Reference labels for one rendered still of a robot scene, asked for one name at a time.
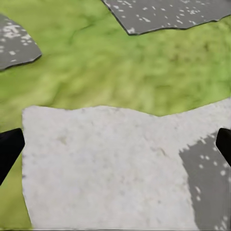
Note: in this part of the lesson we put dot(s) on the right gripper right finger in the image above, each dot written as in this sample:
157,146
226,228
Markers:
223,142

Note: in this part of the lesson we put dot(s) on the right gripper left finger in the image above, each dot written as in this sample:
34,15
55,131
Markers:
12,143

